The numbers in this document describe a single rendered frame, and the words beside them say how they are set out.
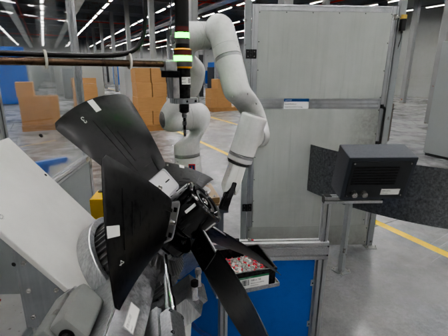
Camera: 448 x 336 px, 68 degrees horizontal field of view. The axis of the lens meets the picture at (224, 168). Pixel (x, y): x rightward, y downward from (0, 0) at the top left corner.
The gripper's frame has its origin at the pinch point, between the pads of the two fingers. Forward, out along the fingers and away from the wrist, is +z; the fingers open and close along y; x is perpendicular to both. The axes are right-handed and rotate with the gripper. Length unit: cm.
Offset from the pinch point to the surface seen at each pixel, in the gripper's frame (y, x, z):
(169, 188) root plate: 27.9, -19.1, -10.4
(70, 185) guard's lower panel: -75, -73, 42
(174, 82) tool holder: 23.7, -25.0, -34.7
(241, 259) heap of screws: -3.7, 13.4, 20.8
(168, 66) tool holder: 24, -27, -38
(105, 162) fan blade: 56, -29, -22
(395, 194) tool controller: -12, 64, -18
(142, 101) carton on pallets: -773, -152, 76
